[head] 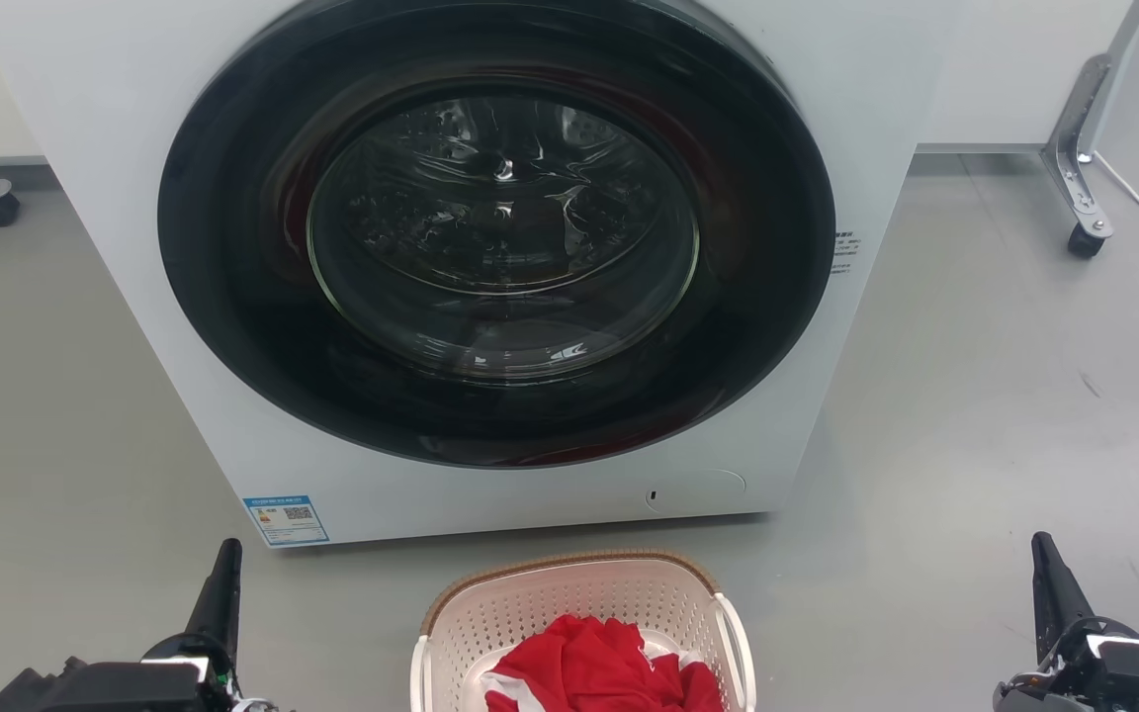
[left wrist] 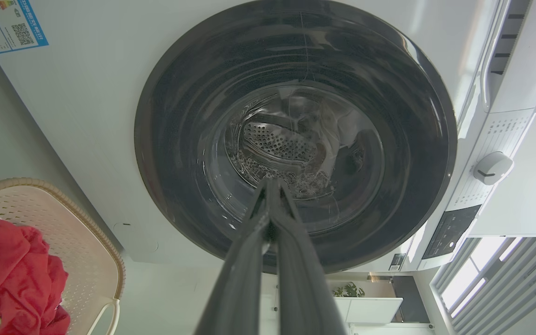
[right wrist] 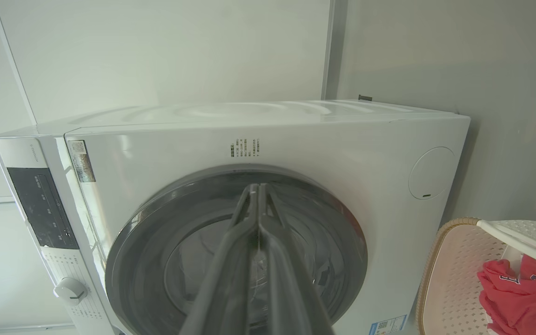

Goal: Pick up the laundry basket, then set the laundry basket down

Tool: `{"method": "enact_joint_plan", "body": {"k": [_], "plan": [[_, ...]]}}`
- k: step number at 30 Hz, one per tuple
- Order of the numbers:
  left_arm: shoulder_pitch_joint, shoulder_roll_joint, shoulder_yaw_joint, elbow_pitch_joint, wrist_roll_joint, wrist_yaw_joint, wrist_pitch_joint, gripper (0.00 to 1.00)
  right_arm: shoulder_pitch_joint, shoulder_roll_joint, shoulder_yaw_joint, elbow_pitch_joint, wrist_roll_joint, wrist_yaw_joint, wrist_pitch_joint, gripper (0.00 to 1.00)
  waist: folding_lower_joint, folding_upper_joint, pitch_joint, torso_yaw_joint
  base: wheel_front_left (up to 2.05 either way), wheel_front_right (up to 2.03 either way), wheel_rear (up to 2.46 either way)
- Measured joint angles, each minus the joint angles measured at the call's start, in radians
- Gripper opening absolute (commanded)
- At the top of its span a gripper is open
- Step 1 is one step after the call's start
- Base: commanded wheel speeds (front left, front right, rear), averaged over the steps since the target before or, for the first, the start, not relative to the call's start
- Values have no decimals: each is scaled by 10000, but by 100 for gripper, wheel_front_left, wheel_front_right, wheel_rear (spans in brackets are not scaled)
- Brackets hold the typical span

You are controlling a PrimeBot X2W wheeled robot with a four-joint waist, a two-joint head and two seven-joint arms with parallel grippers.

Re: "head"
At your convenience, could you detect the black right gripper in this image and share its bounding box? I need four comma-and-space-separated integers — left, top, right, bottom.
993, 532, 1139, 712

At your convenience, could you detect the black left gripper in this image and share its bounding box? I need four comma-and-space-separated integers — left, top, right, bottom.
0, 539, 279, 712

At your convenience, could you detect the white perforated laundry basket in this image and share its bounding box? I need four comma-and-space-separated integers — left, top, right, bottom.
409, 550, 757, 712

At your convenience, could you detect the blue energy label sticker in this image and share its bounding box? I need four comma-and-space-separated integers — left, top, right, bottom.
242, 494, 330, 547

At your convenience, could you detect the black round washing machine door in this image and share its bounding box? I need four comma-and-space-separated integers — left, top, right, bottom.
157, 0, 836, 470

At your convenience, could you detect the red and white garment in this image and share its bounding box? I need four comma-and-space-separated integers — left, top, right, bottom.
483, 614, 726, 712

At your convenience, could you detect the white front-load washing machine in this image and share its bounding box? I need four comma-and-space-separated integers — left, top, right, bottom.
0, 0, 966, 549

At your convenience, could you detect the grey metal frame leg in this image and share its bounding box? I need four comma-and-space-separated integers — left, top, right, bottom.
1041, 54, 1115, 239

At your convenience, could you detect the white frame post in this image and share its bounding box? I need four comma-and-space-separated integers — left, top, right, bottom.
1087, 0, 1139, 154

